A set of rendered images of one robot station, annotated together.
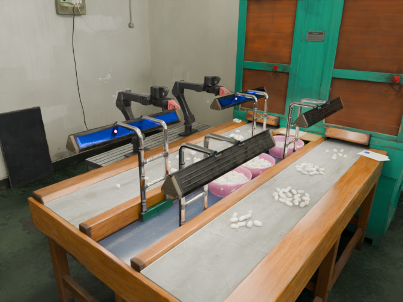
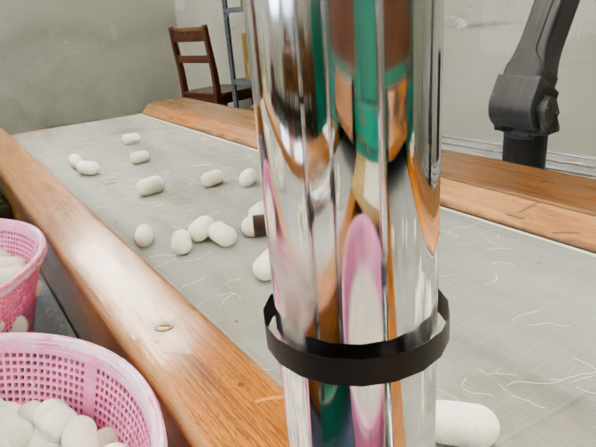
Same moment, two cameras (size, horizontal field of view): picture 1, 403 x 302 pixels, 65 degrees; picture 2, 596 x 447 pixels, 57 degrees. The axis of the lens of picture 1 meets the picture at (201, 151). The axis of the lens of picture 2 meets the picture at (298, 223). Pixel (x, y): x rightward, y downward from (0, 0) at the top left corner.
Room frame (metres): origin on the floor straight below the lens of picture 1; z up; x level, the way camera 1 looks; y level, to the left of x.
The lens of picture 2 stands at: (2.05, -0.41, 0.94)
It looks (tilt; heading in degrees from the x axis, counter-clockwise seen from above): 21 degrees down; 109
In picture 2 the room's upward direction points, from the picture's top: 5 degrees counter-clockwise
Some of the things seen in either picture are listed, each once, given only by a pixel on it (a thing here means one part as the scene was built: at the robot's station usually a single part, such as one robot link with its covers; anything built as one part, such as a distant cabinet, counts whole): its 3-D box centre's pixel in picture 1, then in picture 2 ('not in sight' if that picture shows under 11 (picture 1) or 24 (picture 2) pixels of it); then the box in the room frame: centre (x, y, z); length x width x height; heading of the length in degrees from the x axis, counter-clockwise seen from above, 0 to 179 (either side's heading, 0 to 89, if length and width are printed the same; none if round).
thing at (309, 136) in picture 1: (297, 134); not in sight; (2.32, -0.73, 0.77); 0.33 x 0.15 x 0.01; 51
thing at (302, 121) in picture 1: (321, 110); not in sight; (1.84, -0.71, 1.08); 0.62 x 0.08 x 0.07; 141
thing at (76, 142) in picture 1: (131, 126); not in sight; (1.44, 0.34, 1.08); 0.62 x 0.08 x 0.07; 141
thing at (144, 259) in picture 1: (262, 184); not in sight; (1.58, -0.34, 0.71); 1.81 x 0.05 x 0.11; 141
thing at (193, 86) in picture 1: (189, 89); not in sight; (2.61, 0.11, 1.05); 0.30 x 0.09 x 0.12; 55
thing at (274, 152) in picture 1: (283, 147); not in sight; (2.15, -0.60, 0.72); 0.27 x 0.27 x 0.10
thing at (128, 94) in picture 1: (135, 102); not in sight; (2.12, 0.45, 1.05); 0.30 x 0.09 x 0.12; 55
